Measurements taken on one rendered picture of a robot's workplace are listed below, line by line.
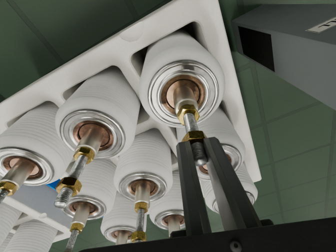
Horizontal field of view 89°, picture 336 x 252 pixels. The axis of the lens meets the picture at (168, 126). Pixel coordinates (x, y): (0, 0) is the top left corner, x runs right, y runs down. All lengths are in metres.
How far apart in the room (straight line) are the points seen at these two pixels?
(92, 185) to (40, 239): 0.32
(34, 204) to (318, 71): 0.61
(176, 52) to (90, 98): 0.10
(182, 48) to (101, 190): 0.25
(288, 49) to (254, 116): 0.32
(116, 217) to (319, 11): 0.45
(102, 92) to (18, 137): 0.12
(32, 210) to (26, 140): 0.32
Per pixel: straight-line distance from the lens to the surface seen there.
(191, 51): 0.18
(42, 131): 0.29
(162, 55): 0.18
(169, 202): 0.35
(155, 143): 0.30
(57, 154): 0.28
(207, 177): 0.28
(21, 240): 0.62
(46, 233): 0.63
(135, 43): 0.24
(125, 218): 0.40
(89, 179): 0.33
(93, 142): 0.20
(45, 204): 0.60
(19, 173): 0.29
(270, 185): 0.86
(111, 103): 0.21
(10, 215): 0.59
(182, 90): 0.17
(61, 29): 0.47
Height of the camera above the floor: 0.42
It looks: 55 degrees down
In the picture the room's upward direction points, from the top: 175 degrees clockwise
